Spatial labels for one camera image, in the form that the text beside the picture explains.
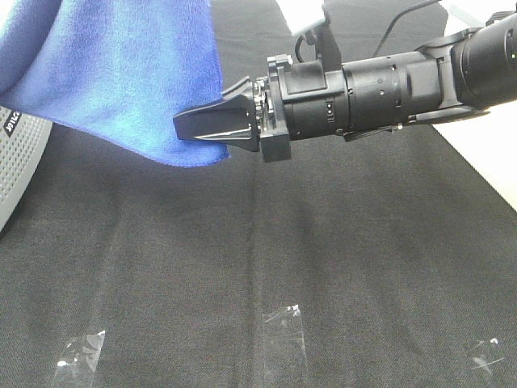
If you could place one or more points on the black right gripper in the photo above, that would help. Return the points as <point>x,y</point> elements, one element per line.
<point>302,101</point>

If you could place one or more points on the blue microfibre towel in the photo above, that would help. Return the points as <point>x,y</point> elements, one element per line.
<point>118,70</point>

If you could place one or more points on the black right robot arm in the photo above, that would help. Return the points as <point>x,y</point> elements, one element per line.
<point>450,78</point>

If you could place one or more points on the black table cloth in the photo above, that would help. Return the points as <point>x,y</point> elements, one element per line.
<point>395,249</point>

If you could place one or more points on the grey perforated laundry basket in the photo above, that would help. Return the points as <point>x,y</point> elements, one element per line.
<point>23,140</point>

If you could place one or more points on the white slotted storage box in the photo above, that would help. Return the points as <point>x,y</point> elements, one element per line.
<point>488,143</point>

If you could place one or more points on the clear tape strip middle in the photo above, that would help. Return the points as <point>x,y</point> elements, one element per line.
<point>284,355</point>

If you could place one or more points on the clear tape strip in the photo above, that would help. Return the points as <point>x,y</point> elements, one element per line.
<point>284,355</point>
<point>484,356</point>
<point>77,364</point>

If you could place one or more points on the clear tape strip left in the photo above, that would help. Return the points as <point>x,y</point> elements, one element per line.
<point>77,364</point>

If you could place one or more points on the clear tape strip right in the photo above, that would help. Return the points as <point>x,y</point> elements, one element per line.
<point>484,356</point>

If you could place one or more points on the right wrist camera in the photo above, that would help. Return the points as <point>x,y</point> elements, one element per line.
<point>309,21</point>

